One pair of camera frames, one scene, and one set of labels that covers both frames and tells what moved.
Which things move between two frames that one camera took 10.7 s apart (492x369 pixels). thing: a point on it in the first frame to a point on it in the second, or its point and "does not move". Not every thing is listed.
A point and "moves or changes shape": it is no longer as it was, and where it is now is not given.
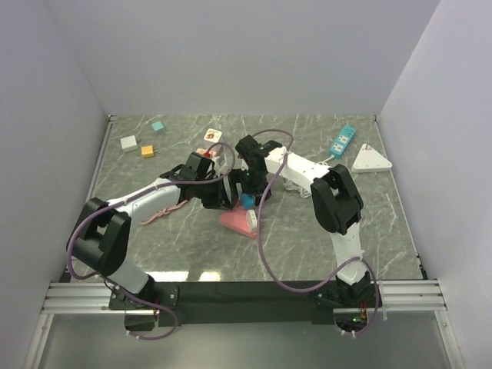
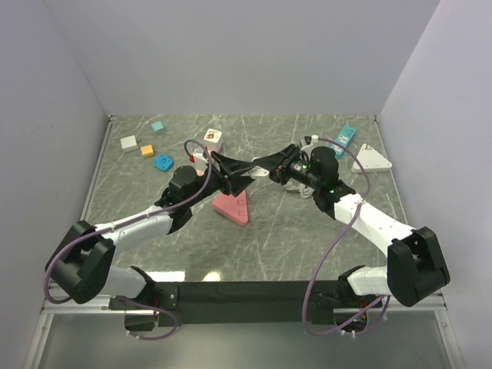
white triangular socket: [369, 161] does not move
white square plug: [129, 144] does not move
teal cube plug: [157, 126] does not move
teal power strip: [341, 140] does not move
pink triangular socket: [236, 220] moves or changes shape
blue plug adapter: [248, 201] to [164, 162]
